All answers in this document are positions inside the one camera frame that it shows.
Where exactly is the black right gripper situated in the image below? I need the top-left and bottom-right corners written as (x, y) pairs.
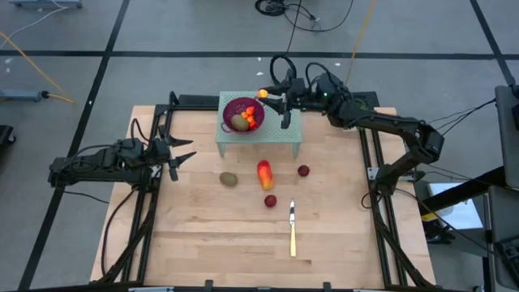
top-left (257, 68), bottom-right (326, 131)

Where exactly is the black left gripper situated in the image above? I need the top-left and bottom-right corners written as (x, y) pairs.
top-left (144, 126), bottom-right (198, 183)

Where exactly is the brown-green kiwi fruit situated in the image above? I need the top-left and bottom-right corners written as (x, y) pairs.
top-left (229, 114), bottom-right (250, 132)
top-left (219, 171), bottom-right (239, 188)

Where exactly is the magenta plastic colander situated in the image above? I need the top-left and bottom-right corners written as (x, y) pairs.
top-left (221, 96), bottom-right (267, 135)

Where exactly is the pale green perforated shelf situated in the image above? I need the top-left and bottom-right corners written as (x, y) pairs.
top-left (214, 90), bottom-right (303, 158)

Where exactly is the red-yellow mango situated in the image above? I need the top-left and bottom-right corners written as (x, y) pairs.
top-left (256, 159), bottom-right (275, 191)

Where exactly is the green plant in white pot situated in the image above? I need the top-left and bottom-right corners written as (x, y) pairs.
top-left (349, 92), bottom-right (371, 113)

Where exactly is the grey floor power box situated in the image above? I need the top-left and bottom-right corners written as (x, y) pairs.
top-left (0, 89), bottom-right (49, 102)

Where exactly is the black floor object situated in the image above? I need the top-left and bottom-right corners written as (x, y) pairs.
top-left (0, 124), bottom-right (17, 146)

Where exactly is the grey floor bar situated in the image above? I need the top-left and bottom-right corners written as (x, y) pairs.
top-left (8, 0), bottom-right (84, 9)

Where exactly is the white floor panel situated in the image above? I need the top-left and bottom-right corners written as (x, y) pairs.
top-left (427, 182), bottom-right (486, 231)

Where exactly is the black diagonal beam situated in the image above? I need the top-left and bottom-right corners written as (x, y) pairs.
top-left (421, 165), bottom-right (508, 214)

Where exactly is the grey furniture panel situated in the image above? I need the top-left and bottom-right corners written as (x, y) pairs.
top-left (493, 84), bottom-right (519, 190)
top-left (486, 184), bottom-right (519, 291)

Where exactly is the black cable with coil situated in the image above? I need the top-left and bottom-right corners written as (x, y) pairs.
top-left (268, 0), bottom-right (303, 86)

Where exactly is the black aluminium table frame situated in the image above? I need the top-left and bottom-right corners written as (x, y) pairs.
top-left (96, 90), bottom-right (438, 290)

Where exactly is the black tangled floor cable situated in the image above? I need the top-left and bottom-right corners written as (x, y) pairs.
top-left (254, 0), bottom-right (354, 33)

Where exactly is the yellow hanging cord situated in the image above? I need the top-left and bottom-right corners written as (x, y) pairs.
top-left (345, 0), bottom-right (377, 84)

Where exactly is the knife with cream handle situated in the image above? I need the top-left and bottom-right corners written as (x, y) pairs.
top-left (289, 198), bottom-right (298, 258)

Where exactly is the yellow floor cable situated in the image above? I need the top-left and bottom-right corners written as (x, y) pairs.
top-left (0, 32), bottom-right (77, 105)

